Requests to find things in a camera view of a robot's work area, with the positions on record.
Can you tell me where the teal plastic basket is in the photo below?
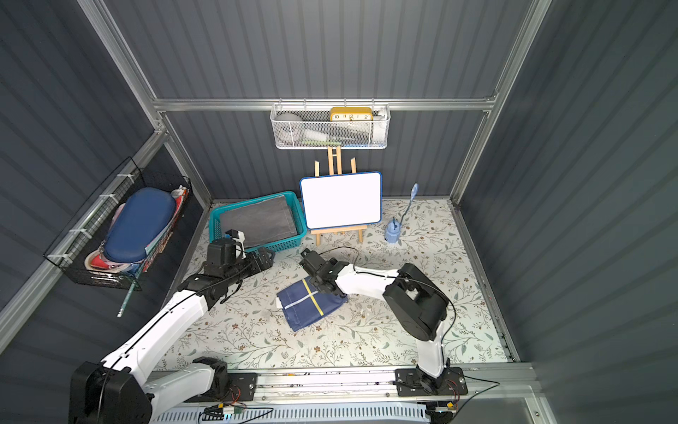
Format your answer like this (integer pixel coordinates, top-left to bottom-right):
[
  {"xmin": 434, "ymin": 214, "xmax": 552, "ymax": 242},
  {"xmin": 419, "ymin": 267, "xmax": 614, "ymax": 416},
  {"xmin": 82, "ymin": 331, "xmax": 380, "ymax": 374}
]
[{"xmin": 208, "ymin": 191, "xmax": 307, "ymax": 252}]

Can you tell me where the navy yellow-stripe pillowcase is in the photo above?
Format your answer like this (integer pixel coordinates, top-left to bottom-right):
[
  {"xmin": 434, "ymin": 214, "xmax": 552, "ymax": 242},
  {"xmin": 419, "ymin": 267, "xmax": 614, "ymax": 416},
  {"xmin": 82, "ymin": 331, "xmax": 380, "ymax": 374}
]
[{"xmin": 276, "ymin": 278, "xmax": 348, "ymax": 332}]

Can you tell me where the plain grey pillowcase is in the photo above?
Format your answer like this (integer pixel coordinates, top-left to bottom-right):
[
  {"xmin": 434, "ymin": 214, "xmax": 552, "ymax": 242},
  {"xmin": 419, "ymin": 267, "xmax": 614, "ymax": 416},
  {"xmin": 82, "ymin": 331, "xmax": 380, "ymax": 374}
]
[{"xmin": 210, "ymin": 194, "xmax": 299, "ymax": 249}]

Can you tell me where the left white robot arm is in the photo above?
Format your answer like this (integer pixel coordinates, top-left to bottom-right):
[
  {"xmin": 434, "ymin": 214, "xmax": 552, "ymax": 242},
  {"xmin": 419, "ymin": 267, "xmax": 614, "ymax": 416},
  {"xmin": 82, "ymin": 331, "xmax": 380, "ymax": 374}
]
[{"xmin": 68, "ymin": 230, "xmax": 275, "ymax": 423}]

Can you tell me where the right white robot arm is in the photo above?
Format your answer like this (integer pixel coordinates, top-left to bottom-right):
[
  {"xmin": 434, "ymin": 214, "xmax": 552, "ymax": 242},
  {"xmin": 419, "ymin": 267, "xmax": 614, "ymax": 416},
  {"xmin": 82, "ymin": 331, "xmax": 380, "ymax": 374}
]
[{"xmin": 299, "ymin": 249, "xmax": 451, "ymax": 380}]

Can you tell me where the floral table mat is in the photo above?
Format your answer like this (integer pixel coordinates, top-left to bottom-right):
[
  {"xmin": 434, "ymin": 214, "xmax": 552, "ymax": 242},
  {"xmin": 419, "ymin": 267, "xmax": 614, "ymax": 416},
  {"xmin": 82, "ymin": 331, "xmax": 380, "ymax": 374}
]
[{"xmin": 156, "ymin": 198, "xmax": 508, "ymax": 371}]

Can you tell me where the blue desk lamp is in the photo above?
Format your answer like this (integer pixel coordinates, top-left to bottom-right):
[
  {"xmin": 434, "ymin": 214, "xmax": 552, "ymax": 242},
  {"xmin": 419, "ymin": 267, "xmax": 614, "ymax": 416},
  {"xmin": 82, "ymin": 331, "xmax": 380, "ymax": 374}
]
[{"xmin": 384, "ymin": 183, "xmax": 418, "ymax": 244}]

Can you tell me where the blue padded case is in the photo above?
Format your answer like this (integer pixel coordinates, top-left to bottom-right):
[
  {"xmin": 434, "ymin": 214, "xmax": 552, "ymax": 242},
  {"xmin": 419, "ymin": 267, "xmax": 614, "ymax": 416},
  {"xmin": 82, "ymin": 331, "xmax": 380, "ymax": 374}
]
[{"xmin": 103, "ymin": 187, "xmax": 176, "ymax": 263}]

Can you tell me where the white tape roll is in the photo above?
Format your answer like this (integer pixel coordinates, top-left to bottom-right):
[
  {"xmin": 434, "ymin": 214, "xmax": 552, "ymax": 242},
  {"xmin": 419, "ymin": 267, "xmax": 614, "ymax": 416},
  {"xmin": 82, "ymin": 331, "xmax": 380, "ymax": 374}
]
[{"xmin": 273, "ymin": 113, "xmax": 304, "ymax": 143}]

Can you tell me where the yellow clock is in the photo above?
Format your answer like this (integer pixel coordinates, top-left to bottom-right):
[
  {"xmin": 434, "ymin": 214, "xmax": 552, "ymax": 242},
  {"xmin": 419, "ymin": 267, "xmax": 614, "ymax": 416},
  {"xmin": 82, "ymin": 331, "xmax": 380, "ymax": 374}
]
[{"xmin": 329, "ymin": 106, "xmax": 374, "ymax": 123}]

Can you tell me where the white board blue frame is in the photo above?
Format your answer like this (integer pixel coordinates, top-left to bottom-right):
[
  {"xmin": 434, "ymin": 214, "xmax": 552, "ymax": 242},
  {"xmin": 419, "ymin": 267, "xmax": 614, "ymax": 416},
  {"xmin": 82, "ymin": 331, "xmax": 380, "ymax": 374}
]
[{"xmin": 299, "ymin": 171, "xmax": 382, "ymax": 230}]

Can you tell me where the black wire side basket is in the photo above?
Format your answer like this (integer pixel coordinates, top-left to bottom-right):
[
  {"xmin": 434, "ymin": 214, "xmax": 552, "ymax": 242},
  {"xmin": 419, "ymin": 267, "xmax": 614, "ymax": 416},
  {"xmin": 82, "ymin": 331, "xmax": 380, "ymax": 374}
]
[{"xmin": 44, "ymin": 160, "xmax": 192, "ymax": 291}]

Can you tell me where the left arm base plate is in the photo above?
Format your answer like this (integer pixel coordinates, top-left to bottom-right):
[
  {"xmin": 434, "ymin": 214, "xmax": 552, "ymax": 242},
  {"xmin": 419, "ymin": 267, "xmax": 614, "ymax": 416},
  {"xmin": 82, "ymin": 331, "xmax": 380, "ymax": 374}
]
[{"xmin": 186, "ymin": 372, "xmax": 259, "ymax": 403}]

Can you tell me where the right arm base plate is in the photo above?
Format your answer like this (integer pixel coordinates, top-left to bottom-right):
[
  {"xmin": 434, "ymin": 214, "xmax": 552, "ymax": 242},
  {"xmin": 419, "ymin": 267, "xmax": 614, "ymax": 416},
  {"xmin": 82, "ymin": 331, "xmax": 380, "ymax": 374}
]
[{"xmin": 394, "ymin": 367, "xmax": 468, "ymax": 398}]

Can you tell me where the white wire wall basket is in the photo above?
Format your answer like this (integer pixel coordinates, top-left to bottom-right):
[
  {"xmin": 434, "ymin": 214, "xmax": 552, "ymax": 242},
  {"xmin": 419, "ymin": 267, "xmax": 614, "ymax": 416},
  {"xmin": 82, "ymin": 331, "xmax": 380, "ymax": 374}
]
[{"xmin": 270, "ymin": 104, "xmax": 391, "ymax": 150}]

